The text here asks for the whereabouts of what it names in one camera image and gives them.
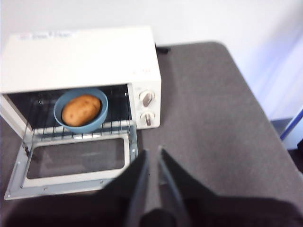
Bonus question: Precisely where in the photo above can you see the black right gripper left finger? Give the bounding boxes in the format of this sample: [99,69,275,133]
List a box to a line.
[0,149,150,227]

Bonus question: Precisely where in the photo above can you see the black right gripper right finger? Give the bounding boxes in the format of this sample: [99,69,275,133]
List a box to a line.
[158,147,303,227]

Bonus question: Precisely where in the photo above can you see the glass oven door beige handle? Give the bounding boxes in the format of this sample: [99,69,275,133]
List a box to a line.
[4,125,139,201]

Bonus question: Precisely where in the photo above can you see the blue ribbed bowl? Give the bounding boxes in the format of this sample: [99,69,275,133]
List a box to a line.
[53,87,109,134]

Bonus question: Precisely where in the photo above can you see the brown potato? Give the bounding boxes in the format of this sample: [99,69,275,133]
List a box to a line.
[61,94,102,127]

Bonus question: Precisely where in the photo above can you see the cream Toshiba toaster oven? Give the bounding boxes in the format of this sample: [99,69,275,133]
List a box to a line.
[0,25,162,201]

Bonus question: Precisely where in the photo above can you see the cream and beige oven knob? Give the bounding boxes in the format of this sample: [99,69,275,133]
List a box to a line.
[138,89,156,106]
[140,111,156,126]

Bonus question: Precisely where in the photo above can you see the blue-edged white panel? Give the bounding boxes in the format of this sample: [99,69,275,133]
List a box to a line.
[271,109,303,151]

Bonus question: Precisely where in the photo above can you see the metal wire oven rack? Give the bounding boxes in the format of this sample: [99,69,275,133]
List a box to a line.
[30,119,134,140]

